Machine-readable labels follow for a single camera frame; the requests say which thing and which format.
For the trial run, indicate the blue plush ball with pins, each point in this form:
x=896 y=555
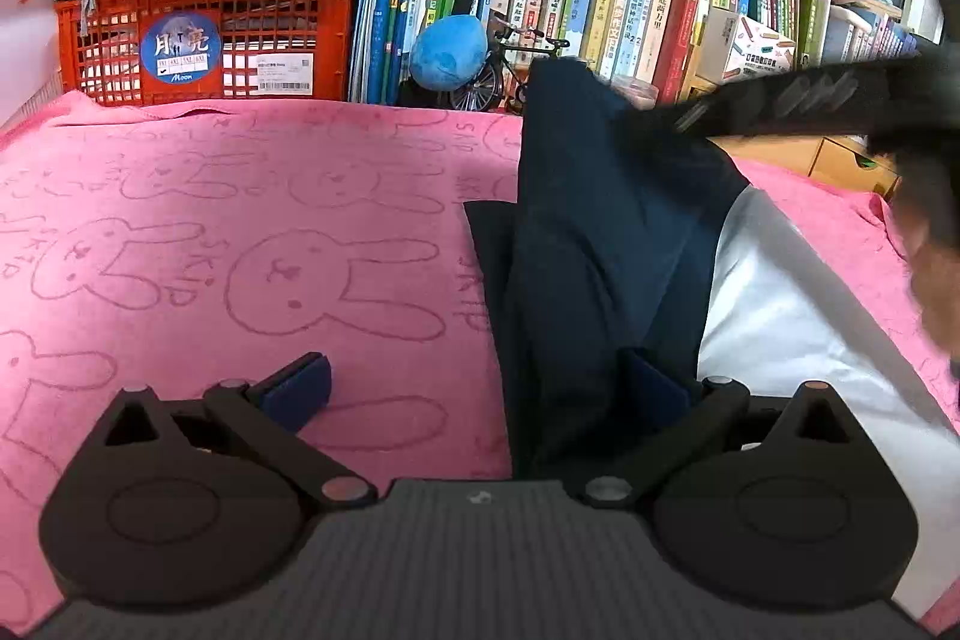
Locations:
x=448 y=51

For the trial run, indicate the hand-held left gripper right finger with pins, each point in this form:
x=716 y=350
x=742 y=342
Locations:
x=660 y=389

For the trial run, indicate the white box with pencil print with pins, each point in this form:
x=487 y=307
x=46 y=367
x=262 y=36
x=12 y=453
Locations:
x=761 y=48

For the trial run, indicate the red plastic crate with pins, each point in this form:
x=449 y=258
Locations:
x=300 y=33

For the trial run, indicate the wooden drawer organizer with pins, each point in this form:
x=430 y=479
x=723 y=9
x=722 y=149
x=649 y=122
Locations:
x=825 y=160

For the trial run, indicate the navy and white jacket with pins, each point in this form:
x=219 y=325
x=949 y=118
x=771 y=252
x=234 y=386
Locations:
x=600 y=250

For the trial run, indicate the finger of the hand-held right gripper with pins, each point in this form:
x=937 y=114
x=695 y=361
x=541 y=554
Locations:
x=787 y=100

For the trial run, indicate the pink bunny print towel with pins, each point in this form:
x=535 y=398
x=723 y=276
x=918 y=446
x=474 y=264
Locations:
x=225 y=197

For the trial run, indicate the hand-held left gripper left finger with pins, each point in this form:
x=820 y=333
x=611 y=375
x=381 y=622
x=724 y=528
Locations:
x=300 y=385

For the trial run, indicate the person's right hand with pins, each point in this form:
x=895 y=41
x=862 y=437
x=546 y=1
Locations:
x=941 y=295

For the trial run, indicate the miniature black bicycle model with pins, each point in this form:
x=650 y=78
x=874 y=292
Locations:
x=480 y=85

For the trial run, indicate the row of books under white shelf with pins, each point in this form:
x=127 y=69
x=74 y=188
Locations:
x=615 y=3

